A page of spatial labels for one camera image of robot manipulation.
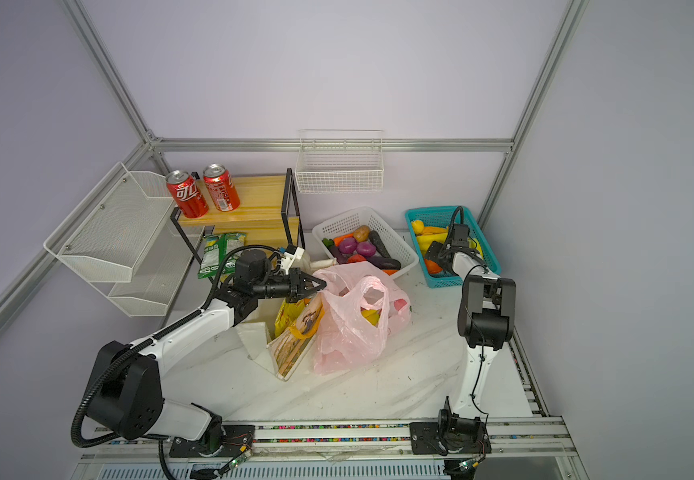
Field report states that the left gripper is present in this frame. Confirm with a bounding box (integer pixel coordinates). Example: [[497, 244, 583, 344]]
[[254, 267, 327, 304]]

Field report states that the yellow chips bag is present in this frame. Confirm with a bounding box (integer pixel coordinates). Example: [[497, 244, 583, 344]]
[[273, 300, 308, 339]]

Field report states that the pink plastic grocery bag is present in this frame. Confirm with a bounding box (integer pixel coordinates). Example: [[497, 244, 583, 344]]
[[313, 262, 411, 375]]

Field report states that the white canvas tote bag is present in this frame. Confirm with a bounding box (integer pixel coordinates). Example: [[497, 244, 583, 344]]
[[226, 275, 325, 380]]

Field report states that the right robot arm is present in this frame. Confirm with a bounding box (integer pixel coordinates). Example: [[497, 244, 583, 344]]
[[425, 223, 517, 454]]

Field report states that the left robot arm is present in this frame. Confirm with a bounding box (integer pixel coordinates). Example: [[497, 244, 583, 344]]
[[70, 245, 327, 452]]

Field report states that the yellow toy banana bunch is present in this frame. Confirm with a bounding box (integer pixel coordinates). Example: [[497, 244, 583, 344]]
[[416, 227, 449, 253]]

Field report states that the yellow toy lemon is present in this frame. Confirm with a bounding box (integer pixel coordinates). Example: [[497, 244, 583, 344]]
[[411, 220, 425, 236]]

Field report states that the teal plastic basket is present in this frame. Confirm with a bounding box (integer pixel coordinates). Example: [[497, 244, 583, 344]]
[[406, 206, 502, 288]]

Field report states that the red toy tomato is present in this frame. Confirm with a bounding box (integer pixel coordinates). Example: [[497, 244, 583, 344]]
[[348, 254, 367, 264]]

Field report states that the purple toy onion left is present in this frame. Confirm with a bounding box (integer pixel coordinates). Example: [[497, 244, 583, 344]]
[[338, 236, 359, 256]]

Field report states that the purple toy onion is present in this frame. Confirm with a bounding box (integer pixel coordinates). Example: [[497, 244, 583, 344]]
[[338, 236, 359, 256], [356, 241, 377, 258]]

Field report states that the white plastic basket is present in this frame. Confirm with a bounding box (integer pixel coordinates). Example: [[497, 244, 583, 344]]
[[312, 207, 419, 278]]

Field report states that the purple toy onion right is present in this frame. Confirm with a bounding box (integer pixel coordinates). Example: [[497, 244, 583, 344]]
[[356, 241, 377, 258]]

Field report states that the brown toy potato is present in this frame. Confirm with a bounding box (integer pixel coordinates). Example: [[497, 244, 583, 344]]
[[352, 225, 371, 243]]

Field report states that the purple toy eggplant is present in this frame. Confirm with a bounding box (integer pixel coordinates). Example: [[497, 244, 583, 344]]
[[366, 256, 402, 270]]

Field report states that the dark toy cucumber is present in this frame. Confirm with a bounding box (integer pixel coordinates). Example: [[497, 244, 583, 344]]
[[369, 230, 391, 258]]

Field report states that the green snack bag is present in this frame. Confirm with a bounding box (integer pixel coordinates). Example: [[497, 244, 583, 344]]
[[198, 232, 247, 279]]

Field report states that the red cola can right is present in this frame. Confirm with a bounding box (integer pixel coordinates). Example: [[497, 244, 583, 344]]
[[203, 163, 241, 212]]

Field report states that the red cola can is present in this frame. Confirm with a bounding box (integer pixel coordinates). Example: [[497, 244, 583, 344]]
[[203, 163, 241, 212], [166, 170, 209, 219]]

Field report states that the red cola can left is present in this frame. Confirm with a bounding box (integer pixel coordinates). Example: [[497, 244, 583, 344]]
[[166, 170, 209, 219]]

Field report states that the white mesh tiered rack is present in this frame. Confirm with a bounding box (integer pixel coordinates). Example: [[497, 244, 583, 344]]
[[44, 163, 204, 317]]

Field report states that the wooden black-frame shelf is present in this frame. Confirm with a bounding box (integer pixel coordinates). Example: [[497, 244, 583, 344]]
[[170, 170, 306, 259]]

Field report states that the white wire wall basket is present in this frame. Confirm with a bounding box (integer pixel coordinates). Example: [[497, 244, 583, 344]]
[[295, 129, 385, 194]]

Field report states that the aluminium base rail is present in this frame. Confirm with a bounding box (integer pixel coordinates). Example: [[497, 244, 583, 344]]
[[72, 417, 588, 479]]

